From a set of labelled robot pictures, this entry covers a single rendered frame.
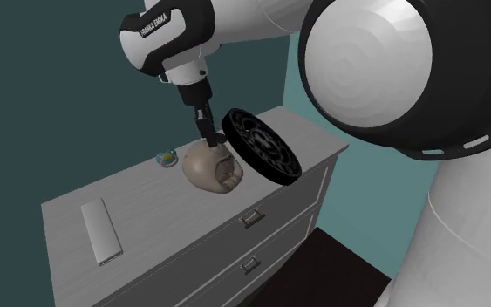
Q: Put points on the grey chest of drawers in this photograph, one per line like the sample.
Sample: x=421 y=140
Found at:
x=173 y=229

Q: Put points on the dark robot stand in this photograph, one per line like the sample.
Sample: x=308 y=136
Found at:
x=321 y=272

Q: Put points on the blue and yellow pacifier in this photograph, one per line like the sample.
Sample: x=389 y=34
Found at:
x=167 y=158

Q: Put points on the beige skull figure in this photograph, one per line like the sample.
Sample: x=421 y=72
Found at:
x=204 y=168

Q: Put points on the black round patterned plate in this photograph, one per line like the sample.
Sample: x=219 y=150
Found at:
x=262 y=146

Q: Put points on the grey flat remote control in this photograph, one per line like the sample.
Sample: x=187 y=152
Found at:
x=100 y=231

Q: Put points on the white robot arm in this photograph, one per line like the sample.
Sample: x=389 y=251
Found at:
x=368 y=64

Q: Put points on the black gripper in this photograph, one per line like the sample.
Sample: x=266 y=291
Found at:
x=194 y=94

